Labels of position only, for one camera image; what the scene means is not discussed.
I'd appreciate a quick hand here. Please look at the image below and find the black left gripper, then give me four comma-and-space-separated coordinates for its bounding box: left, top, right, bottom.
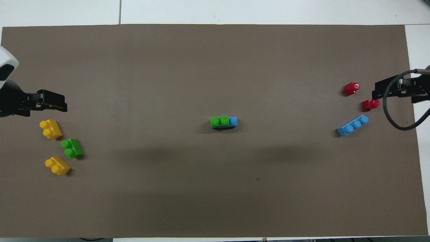
0, 80, 68, 117

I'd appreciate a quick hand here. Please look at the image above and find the yellow two-stud toy brick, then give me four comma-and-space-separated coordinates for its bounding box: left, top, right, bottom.
40, 119, 62, 139
45, 157, 71, 175

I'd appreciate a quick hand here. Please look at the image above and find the red one-stud toy brick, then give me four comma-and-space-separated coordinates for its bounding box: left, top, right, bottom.
362, 99, 380, 111
343, 82, 360, 96

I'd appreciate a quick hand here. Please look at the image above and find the green two-stud toy brick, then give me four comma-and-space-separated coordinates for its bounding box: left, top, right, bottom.
61, 138, 83, 159
210, 116, 230, 127

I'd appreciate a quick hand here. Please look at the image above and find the brown table mat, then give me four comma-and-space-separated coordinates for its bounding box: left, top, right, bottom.
0, 24, 428, 238

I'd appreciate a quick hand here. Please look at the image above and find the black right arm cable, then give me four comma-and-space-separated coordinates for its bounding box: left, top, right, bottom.
382, 69, 430, 131

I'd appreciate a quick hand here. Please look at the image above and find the blue three-stud toy brick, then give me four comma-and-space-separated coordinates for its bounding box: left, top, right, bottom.
337, 115, 369, 136
212, 117, 238, 130

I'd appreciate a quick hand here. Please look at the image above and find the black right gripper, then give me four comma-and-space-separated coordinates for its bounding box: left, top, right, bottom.
372, 75, 430, 103

